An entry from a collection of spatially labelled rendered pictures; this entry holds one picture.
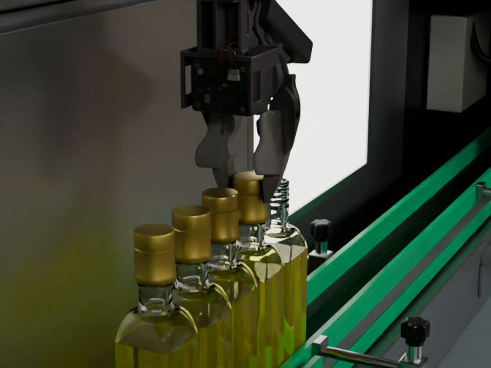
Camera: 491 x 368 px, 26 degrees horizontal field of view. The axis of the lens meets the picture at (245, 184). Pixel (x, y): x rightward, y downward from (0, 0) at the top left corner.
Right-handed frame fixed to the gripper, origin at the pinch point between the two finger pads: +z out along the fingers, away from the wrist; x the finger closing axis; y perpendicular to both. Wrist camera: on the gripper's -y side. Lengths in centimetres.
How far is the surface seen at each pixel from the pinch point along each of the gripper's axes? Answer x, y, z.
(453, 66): -7, -104, 6
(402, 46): -13, -89, 1
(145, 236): -0.4, 18.9, -0.7
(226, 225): 1.0, 6.9, 1.9
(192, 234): 0.6, 12.9, 0.8
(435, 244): 5, -50, 22
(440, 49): -10, -104, 4
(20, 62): -12.7, 17.9, -13.8
